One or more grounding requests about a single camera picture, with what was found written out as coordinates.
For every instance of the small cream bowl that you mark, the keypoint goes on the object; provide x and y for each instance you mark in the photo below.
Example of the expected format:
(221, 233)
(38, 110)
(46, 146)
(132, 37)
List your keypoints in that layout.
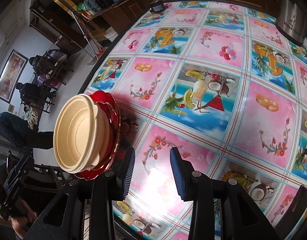
(104, 135)

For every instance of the green bag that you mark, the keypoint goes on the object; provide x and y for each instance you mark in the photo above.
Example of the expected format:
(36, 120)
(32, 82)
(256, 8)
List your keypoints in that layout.
(80, 7)

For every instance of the steel thermos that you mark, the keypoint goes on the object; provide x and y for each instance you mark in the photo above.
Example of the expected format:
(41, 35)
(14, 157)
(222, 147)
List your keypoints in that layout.
(291, 17)

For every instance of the small red gold-rimmed plate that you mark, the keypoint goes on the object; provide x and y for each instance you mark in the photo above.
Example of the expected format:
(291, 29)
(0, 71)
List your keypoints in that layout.
(110, 111)

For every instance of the black smartphone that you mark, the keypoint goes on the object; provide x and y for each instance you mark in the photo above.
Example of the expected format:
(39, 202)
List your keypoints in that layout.
(293, 215)

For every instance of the silver mop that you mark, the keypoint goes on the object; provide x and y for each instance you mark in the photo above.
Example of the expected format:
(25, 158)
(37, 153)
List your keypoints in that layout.
(80, 27)

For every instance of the dark wooden chair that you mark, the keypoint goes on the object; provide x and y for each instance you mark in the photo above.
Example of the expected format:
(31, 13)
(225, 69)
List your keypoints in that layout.
(50, 177)

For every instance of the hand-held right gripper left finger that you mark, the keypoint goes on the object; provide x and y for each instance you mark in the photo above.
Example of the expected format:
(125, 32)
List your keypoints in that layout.
(125, 177)

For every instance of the printed fruit tablecloth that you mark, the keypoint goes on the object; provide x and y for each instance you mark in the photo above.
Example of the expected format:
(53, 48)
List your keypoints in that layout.
(218, 92)

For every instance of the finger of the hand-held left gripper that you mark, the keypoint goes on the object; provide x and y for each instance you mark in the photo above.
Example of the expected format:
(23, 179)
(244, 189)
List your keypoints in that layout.
(19, 166)

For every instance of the large red plate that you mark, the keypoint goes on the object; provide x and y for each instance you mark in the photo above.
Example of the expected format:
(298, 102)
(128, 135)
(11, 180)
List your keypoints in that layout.
(93, 175)

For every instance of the grey-blue jug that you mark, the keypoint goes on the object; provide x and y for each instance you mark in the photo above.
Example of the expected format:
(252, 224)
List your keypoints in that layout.
(89, 3)

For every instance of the framed picture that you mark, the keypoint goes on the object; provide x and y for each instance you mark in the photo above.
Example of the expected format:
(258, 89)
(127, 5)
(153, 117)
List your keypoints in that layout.
(10, 75)

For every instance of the large cream bowl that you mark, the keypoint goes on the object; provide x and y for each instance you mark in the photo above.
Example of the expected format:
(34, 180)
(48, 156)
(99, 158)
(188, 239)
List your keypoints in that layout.
(75, 132)

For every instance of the small black container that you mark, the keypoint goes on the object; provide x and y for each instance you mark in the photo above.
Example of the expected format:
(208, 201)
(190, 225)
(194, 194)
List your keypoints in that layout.
(157, 6)

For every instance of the person's left hand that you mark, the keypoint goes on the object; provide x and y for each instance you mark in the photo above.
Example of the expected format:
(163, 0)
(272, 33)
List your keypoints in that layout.
(18, 227)

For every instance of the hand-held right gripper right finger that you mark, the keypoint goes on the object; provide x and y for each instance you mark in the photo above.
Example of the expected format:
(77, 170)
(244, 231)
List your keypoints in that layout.
(179, 177)

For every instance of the black rimmed table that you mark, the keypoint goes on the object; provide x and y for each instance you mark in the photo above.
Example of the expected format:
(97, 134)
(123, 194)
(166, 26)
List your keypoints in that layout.
(113, 44)

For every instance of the white bin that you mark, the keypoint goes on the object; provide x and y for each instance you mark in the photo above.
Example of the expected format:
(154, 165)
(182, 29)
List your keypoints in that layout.
(110, 33)

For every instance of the pink broom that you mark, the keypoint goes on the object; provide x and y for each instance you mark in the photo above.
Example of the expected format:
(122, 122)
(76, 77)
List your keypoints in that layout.
(99, 48)

